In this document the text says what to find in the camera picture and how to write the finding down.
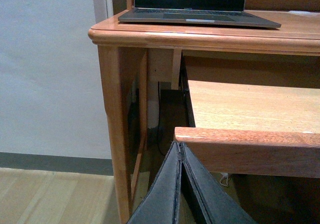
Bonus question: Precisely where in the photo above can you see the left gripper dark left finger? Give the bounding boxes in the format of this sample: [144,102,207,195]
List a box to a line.
[128,141,182,224]

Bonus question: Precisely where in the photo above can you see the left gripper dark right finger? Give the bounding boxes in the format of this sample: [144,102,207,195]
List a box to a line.
[180,142,256,224]

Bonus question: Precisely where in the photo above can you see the wooden keyboard tray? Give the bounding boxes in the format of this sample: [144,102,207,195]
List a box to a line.
[174,56,320,179]

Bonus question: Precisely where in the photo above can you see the wooden desk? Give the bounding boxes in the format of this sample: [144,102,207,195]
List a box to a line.
[88,0,320,224]

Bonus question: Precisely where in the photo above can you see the grey open laptop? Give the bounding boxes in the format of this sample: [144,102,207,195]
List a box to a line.
[118,0,281,29]

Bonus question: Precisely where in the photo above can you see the white floor cable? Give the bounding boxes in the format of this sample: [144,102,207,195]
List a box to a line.
[219,172,230,187]

